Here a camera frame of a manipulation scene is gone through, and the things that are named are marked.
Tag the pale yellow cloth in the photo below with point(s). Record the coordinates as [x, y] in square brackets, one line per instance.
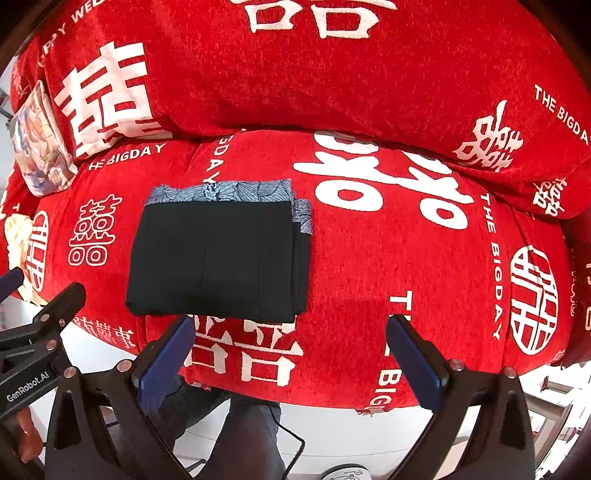
[18, 240]

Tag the red printed sofa seat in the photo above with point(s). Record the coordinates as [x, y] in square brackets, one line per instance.
[369, 277]

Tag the printed picture pillow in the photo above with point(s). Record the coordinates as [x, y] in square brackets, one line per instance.
[44, 143]

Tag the person's right leg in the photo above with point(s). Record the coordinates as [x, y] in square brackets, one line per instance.
[249, 438]

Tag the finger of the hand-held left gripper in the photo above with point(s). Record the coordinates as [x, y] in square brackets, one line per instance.
[11, 279]
[62, 302]

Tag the person's leg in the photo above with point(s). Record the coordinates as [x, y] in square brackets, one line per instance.
[249, 438]
[184, 406]

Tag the grey furniture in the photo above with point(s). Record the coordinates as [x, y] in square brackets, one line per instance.
[558, 406]

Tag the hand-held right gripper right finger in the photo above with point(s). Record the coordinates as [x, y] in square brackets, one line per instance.
[415, 364]

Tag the person's left leg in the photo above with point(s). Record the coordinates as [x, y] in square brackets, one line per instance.
[184, 406]

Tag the person's left hand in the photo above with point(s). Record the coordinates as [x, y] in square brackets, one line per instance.
[25, 438]

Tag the dark red cushion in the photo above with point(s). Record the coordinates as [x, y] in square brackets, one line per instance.
[579, 314]

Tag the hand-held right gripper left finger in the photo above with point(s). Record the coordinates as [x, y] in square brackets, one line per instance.
[166, 360]

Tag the black pants with patterned waistband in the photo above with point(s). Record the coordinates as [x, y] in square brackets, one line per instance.
[212, 258]

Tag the red printed sofa back cushion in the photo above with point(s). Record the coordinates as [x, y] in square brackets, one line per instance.
[277, 83]

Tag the white shoe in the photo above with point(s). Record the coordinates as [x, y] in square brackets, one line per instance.
[346, 473]

